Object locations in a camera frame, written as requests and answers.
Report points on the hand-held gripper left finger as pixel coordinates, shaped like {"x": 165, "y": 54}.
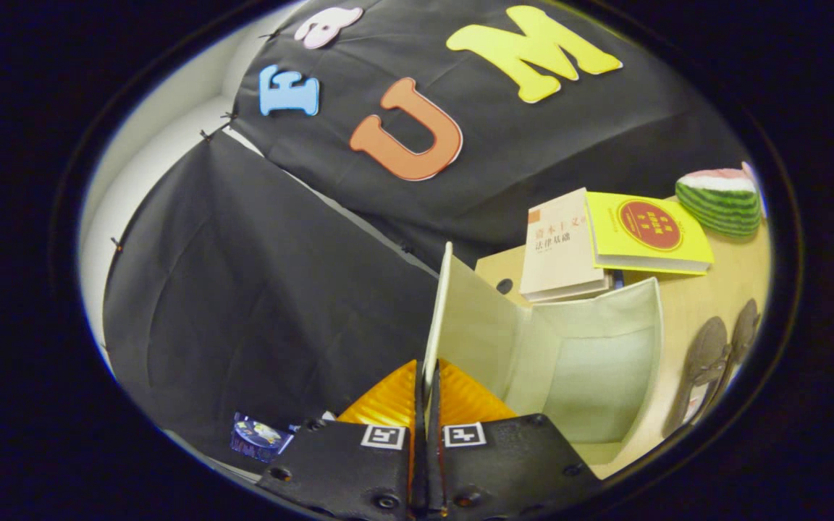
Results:
{"x": 344, "y": 470}

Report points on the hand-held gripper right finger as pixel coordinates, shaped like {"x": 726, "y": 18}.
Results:
{"x": 511, "y": 470}

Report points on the beige fabric storage box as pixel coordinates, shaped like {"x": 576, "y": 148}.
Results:
{"x": 583, "y": 362}

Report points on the brown fuzzy shoe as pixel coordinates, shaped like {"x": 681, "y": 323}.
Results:
{"x": 744, "y": 333}
{"x": 703, "y": 362}

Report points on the white book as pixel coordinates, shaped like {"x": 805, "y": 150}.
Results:
{"x": 554, "y": 253}

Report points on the yellow book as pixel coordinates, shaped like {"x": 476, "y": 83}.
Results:
{"x": 649, "y": 231}

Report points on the watermelon slice plush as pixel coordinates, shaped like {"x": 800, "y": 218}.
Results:
{"x": 721, "y": 206}

